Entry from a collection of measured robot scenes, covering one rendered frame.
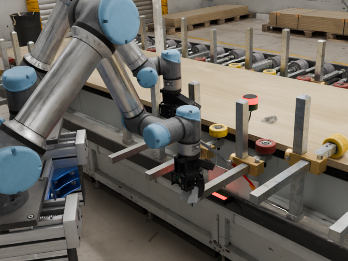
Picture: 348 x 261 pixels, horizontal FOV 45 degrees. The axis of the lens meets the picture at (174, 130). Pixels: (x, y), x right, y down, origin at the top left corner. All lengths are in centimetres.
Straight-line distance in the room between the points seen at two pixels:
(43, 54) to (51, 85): 67
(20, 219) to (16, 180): 16
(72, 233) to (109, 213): 180
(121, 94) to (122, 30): 29
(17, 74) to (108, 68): 45
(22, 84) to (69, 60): 56
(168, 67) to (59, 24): 43
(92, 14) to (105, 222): 202
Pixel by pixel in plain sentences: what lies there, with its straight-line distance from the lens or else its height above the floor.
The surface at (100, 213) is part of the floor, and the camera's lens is 297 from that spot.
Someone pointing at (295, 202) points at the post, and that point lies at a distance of 158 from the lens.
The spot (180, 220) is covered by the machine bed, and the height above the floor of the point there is 17.
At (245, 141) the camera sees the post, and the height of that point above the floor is 94.
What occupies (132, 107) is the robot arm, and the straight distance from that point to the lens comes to 128.
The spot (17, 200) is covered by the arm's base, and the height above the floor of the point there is 106.
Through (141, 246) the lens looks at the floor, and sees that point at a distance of 263.
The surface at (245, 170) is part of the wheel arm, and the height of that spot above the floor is 85.
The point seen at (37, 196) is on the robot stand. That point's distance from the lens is 120.
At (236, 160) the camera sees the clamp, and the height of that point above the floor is 86.
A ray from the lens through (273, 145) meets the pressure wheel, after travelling 169.
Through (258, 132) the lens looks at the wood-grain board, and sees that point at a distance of 181.
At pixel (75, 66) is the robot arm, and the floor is 140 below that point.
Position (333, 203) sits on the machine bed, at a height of 68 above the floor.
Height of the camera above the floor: 162
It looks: 23 degrees down
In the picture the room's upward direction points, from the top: 3 degrees counter-clockwise
